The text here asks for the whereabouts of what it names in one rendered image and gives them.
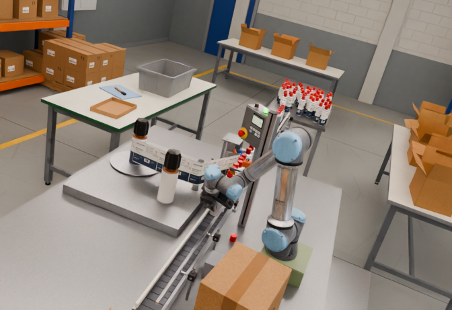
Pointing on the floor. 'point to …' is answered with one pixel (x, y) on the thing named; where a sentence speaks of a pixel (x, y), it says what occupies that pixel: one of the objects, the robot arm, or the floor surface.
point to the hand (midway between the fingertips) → (215, 210)
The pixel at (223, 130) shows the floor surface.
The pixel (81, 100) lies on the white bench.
